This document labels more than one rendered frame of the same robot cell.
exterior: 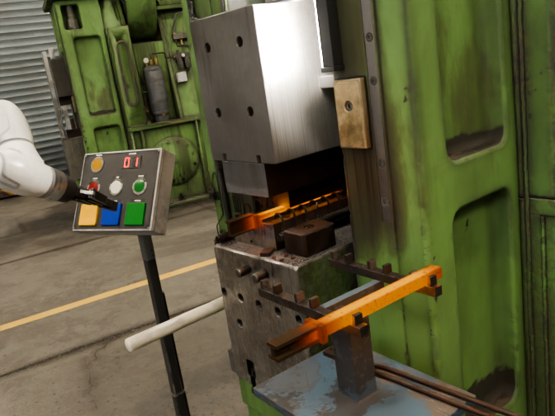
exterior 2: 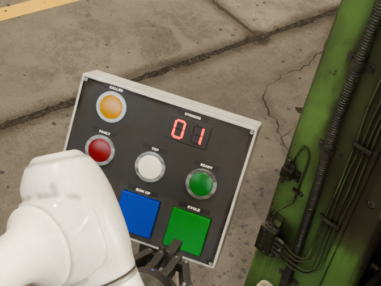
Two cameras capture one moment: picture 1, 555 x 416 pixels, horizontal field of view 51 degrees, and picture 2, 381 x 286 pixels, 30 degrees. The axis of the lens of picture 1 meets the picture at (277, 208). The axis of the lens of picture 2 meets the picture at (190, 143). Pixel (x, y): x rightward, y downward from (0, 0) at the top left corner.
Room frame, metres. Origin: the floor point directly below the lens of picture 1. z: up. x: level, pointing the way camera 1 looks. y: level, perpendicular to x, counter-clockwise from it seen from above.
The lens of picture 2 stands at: (1.01, 0.74, 2.02)
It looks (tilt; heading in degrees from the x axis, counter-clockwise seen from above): 42 degrees down; 343
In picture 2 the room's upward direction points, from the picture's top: 11 degrees clockwise
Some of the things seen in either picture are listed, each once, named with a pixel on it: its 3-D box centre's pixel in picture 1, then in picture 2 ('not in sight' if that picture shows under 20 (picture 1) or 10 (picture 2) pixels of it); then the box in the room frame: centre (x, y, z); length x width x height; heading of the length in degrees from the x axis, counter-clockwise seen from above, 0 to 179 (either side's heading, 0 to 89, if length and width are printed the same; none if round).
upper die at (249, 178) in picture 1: (299, 162); not in sight; (1.73, -0.09, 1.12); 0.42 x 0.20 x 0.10; 128
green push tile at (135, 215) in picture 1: (135, 214); (187, 230); (1.83, 0.46, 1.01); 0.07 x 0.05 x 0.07; 63
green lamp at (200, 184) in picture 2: (139, 186); (200, 184); (1.87, 0.44, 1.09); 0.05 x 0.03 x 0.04; 38
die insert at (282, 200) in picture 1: (317, 184); not in sight; (1.74, -0.13, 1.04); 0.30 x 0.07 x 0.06; 128
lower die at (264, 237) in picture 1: (305, 212); not in sight; (1.73, -0.09, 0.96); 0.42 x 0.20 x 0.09; 128
